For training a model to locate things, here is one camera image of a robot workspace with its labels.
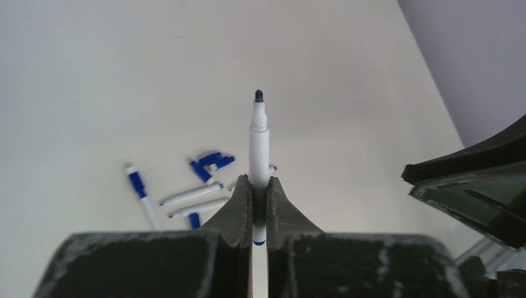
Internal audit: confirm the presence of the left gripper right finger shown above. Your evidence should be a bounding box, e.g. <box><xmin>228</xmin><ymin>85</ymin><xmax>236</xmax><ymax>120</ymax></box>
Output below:
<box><xmin>266</xmin><ymin>176</ymin><xmax>324</xmax><ymax>250</ymax></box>

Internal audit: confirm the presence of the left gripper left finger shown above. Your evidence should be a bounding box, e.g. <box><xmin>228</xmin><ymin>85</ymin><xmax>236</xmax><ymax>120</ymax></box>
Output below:
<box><xmin>199</xmin><ymin>174</ymin><xmax>253</xmax><ymax>248</ymax></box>

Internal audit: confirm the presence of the white marker pen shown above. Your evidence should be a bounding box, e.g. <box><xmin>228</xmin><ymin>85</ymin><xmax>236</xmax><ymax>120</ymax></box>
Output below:
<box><xmin>158</xmin><ymin>182</ymin><xmax>225</xmax><ymax>206</ymax></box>
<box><xmin>248</xmin><ymin>89</ymin><xmax>271</xmax><ymax>298</ymax></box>
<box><xmin>139</xmin><ymin>196</ymin><xmax>162</xmax><ymax>230</ymax></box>
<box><xmin>228</xmin><ymin>181</ymin><xmax>237</xmax><ymax>192</ymax></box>
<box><xmin>167</xmin><ymin>197</ymin><xmax>230</xmax><ymax>218</ymax></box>

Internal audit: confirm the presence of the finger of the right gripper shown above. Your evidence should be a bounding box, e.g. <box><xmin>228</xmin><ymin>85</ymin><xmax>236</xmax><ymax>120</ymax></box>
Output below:
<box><xmin>410</xmin><ymin>161</ymin><xmax>525</xmax><ymax>250</ymax></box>
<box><xmin>401</xmin><ymin>116</ymin><xmax>525</xmax><ymax>185</ymax></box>

